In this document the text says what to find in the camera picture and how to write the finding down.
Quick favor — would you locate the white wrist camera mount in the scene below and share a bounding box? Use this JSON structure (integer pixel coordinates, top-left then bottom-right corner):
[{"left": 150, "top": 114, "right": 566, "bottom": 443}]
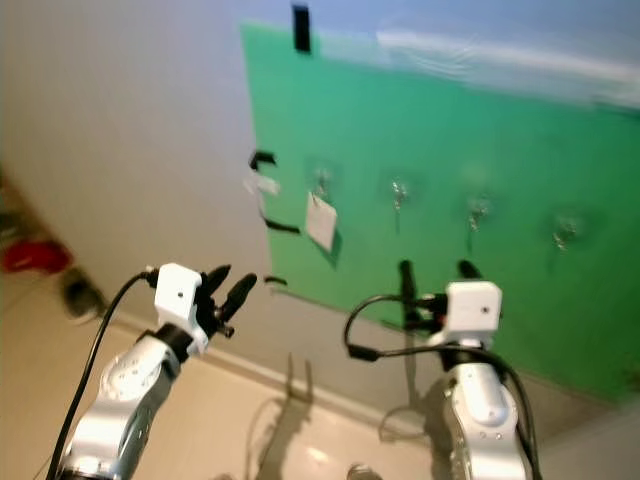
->
[
  {"left": 155, "top": 263, "right": 207, "bottom": 356},
  {"left": 445, "top": 282, "right": 502, "bottom": 347}
]

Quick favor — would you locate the dark shoe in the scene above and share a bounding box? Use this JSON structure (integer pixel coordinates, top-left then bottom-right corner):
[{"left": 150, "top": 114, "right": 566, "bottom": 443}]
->
[{"left": 60, "top": 272, "right": 107, "bottom": 321}]

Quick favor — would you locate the red shoe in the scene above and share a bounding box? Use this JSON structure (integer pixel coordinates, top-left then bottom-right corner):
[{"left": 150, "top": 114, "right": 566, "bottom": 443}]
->
[{"left": 3, "top": 240, "right": 73, "bottom": 275}]

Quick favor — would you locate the white paper card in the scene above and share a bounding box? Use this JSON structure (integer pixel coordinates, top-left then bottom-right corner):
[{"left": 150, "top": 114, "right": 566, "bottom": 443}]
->
[{"left": 305, "top": 192, "right": 339, "bottom": 251}]

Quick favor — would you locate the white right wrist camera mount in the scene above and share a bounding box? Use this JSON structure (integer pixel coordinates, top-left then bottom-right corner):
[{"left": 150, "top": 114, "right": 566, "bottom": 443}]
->
[{"left": 445, "top": 282, "right": 502, "bottom": 347}]

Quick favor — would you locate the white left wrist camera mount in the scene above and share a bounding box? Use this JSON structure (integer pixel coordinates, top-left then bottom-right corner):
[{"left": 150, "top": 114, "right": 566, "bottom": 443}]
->
[{"left": 155, "top": 263, "right": 207, "bottom": 356}]

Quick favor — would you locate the white tape piece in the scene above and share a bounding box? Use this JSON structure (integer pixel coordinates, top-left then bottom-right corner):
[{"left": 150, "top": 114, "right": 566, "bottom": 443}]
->
[{"left": 244, "top": 170, "right": 279, "bottom": 197}]

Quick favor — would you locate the green wall board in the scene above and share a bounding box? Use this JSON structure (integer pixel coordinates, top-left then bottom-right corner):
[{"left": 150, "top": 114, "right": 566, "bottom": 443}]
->
[{"left": 240, "top": 22, "right": 640, "bottom": 403}]

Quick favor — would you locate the translucent tape strip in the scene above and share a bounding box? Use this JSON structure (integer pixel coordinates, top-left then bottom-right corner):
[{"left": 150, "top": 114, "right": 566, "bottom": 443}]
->
[{"left": 325, "top": 28, "right": 640, "bottom": 109}]

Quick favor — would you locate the clear adhesive metal hook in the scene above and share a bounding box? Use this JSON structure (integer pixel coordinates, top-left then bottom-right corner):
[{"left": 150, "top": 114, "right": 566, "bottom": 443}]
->
[
  {"left": 464, "top": 190, "right": 494, "bottom": 233},
  {"left": 549, "top": 212, "right": 583, "bottom": 254},
  {"left": 388, "top": 175, "right": 415, "bottom": 212},
  {"left": 311, "top": 165, "right": 335, "bottom": 201}
]

